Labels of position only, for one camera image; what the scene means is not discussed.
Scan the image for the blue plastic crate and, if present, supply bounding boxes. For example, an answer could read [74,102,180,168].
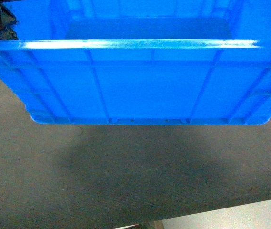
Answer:
[0,0,271,125]

